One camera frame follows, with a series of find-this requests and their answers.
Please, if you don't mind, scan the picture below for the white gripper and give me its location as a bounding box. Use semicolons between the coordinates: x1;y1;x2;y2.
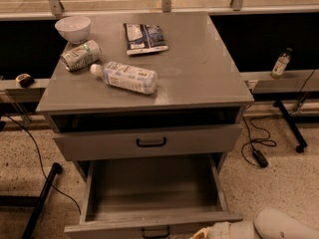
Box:
189;221;257;239

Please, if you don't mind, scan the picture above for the grey drawer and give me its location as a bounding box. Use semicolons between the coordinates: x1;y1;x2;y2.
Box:
65;154;242;239
54;123;241;161

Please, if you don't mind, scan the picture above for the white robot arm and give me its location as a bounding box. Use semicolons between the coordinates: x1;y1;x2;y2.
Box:
189;207;319;239

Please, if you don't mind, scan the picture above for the grey top drawer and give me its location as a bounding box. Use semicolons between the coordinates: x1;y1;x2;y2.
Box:
54;123;241;161

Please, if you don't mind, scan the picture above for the grey drawer cabinet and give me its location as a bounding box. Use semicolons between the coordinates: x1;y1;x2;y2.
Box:
35;11;255;174

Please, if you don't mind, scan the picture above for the black stand leg left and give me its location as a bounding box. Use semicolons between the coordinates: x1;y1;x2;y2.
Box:
0;162;63;239

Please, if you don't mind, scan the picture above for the clear plastic water bottle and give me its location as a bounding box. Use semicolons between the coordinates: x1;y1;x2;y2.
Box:
90;62;158;95

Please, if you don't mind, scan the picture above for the small green bottle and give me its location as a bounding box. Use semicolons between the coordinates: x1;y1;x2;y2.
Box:
270;48;292;80

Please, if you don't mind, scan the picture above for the blue white snack bag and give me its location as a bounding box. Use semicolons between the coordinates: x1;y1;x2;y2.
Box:
124;23;168;56

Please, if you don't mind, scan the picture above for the crushed green white can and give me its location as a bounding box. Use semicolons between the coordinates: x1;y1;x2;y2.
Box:
61;40;102;72

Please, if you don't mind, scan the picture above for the black yellow tape measure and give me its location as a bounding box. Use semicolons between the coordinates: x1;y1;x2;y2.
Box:
16;74;35;88

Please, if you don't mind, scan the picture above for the white bowl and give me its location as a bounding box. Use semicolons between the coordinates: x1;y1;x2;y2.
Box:
55;16;91;44

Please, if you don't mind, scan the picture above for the black power adapter cable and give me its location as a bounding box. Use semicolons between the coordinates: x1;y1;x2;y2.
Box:
240;114;278;168

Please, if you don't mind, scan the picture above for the black cable on left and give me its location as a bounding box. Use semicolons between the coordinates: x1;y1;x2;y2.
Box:
2;114;82;215

